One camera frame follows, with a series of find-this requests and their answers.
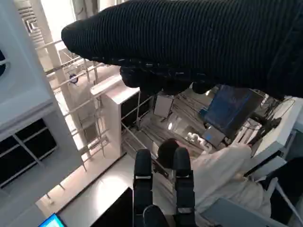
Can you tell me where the grey laptop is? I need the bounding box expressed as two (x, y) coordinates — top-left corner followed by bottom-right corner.
(204, 126), (225, 147)

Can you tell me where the white open shelf unit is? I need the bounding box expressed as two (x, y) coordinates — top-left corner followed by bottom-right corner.
(91, 77), (143, 161)

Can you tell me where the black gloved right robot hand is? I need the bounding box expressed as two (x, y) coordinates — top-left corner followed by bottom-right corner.
(61, 0), (303, 99)

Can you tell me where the blue computer monitor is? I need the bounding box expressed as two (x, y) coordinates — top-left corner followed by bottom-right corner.
(205, 84), (262, 133)

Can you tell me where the small blue screen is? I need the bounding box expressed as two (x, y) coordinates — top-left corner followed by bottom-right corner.
(37, 212), (66, 227)

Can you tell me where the black screen panel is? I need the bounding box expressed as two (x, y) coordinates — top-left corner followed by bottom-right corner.
(89, 186), (135, 227)

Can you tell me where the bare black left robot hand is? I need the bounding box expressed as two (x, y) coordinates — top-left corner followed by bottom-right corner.
(133, 147), (197, 227)

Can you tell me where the white unit with black panels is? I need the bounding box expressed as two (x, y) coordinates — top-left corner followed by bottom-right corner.
(0, 0), (59, 189)

